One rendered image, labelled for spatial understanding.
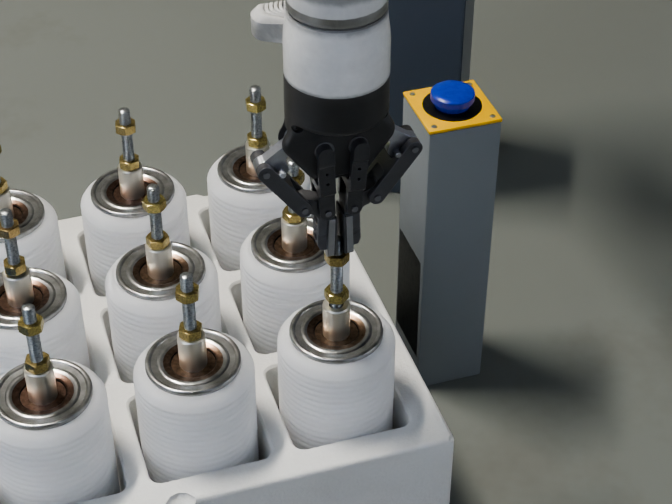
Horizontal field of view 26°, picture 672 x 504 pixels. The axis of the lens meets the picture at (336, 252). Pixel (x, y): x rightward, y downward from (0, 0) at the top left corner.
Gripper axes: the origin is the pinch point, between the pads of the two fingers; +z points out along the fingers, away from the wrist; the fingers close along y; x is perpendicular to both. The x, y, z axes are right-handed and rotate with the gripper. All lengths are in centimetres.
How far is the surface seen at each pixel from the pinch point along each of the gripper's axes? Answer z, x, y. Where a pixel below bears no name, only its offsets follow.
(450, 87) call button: 2.7, 20.0, 16.7
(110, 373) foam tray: 17.6, 7.9, -17.7
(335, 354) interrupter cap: 10.2, -2.9, -1.0
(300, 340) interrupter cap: 10.2, -0.5, -3.2
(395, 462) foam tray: 18.7, -7.8, 2.6
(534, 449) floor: 35.6, 4.7, 21.5
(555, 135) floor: 36, 54, 45
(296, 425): 17.6, -2.5, -4.2
